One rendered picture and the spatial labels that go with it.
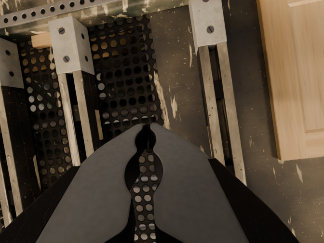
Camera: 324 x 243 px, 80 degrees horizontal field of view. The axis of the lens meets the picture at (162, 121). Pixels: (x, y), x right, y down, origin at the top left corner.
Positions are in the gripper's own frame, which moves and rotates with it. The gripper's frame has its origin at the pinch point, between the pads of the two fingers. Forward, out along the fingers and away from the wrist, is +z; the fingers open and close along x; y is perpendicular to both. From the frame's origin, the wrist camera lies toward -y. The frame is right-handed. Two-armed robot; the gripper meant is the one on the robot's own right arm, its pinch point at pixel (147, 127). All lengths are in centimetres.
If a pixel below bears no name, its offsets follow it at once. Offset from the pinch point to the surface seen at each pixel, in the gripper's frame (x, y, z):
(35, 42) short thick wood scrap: -31, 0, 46
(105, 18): -11.3, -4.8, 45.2
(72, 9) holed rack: -18.2, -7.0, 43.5
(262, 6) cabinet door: 25.6, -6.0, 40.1
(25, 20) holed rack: -30, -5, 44
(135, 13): -3.6, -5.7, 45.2
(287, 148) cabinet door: 30.0, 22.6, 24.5
